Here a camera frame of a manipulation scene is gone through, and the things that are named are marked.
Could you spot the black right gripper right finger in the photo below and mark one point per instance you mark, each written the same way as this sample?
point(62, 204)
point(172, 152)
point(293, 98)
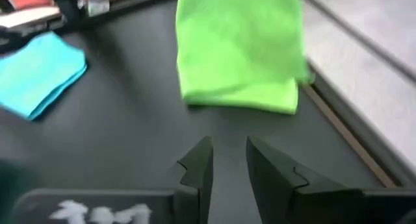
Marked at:
point(276, 191)

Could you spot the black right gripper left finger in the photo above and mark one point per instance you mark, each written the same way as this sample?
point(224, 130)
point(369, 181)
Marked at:
point(198, 185)

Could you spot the lime green microfiber towel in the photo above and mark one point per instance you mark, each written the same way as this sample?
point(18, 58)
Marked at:
point(237, 52)

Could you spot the teal folded microfiber towel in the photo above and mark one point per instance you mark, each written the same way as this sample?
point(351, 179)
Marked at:
point(39, 74)

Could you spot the grey metal bracket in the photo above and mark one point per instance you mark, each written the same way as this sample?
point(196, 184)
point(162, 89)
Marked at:
point(96, 1)

